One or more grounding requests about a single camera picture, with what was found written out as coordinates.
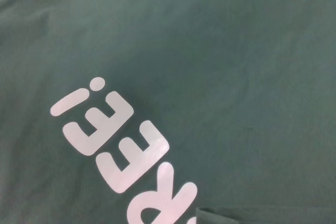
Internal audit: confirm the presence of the dark green t-shirt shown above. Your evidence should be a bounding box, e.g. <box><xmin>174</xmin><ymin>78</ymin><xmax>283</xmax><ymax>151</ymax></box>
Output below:
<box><xmin>0</xmin><ymin>0</ymin><xmax>336</xmax><ymax>224</ymax></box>

